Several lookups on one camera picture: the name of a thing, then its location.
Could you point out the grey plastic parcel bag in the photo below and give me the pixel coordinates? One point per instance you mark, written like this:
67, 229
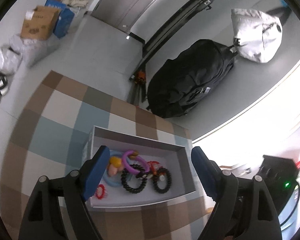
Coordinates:
33, 50

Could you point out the grey door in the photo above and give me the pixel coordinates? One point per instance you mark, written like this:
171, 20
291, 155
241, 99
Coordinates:
120, 14

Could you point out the black camera box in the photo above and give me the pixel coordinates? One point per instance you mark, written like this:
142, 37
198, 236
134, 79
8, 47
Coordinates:
279, 175

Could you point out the white plastic parcel bag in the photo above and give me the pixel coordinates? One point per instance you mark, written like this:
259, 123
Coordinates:
10, 60

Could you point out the black cartoon character charm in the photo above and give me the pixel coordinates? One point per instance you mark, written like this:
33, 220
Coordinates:
143, 174

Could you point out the blue cardboard box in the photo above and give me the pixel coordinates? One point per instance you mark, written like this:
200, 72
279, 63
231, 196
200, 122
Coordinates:
64, 19

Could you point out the checkered table cloth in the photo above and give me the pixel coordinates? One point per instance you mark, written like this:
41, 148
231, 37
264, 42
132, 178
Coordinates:
49, 138

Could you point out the black coat rack stand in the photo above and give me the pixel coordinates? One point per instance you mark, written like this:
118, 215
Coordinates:
169, 28

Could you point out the black backpack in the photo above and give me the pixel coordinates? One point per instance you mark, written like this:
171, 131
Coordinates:
181, 83

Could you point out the brown cardboard box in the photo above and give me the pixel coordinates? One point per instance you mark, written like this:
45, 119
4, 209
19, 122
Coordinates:
39, 23

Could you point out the white grey hanging bag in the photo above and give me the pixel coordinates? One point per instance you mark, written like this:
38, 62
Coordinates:
257, 34

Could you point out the red hair clip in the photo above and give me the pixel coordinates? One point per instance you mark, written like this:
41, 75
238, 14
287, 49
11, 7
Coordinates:
100, 192

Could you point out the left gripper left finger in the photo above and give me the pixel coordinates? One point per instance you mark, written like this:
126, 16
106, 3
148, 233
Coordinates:
78, 187

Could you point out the cream tote bag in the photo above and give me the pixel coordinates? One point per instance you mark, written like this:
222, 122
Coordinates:
76, 3

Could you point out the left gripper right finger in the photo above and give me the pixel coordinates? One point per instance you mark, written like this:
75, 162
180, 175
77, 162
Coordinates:
222, 187

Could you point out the grey rectangular storage box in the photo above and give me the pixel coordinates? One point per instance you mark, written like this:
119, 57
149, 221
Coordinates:
129, 153

